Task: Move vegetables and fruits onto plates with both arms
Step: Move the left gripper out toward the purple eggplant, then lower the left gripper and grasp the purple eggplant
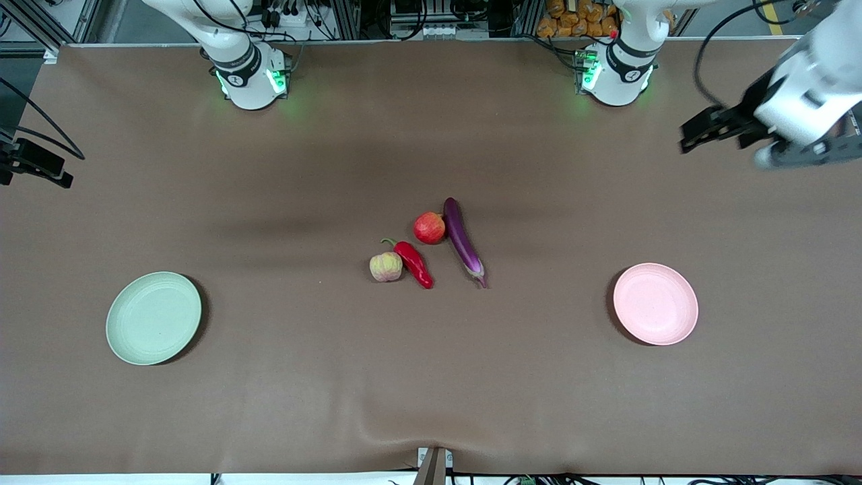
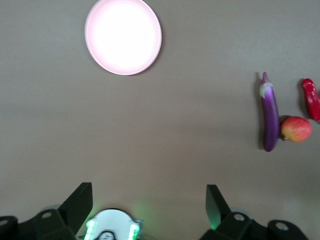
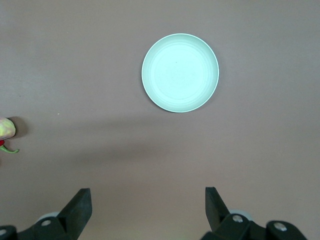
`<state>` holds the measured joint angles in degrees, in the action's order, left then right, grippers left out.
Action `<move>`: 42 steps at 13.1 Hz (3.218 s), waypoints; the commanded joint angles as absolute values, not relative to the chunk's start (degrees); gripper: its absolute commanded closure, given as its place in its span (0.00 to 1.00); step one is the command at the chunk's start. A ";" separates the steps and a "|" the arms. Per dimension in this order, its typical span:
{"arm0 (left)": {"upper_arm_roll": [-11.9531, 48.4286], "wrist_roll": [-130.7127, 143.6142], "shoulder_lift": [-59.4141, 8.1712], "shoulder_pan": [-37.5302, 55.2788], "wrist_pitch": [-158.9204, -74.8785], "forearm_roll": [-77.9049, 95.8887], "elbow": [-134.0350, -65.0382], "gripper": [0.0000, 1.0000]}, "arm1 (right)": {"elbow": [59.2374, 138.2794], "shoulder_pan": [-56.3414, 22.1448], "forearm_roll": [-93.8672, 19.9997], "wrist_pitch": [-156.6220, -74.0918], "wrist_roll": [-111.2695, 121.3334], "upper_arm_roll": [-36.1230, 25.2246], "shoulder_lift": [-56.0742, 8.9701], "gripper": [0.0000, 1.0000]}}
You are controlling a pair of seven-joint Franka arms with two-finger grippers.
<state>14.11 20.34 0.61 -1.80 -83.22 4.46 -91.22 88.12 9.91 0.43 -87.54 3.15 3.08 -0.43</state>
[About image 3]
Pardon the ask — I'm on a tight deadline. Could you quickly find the pale green round plate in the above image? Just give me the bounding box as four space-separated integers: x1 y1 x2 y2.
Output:
141 32 220 114

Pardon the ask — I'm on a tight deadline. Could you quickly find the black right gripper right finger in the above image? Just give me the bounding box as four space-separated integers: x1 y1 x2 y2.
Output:
199 186 307 240

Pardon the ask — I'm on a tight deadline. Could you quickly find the red chili pepper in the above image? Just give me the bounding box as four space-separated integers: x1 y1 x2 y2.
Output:
0 139 20 155

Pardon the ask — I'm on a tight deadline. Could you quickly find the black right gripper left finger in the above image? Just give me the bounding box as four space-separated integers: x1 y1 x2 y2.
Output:
0 188 92 240

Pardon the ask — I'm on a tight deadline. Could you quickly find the yellow pink peach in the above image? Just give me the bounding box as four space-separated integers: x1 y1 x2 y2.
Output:
0 116 17 140

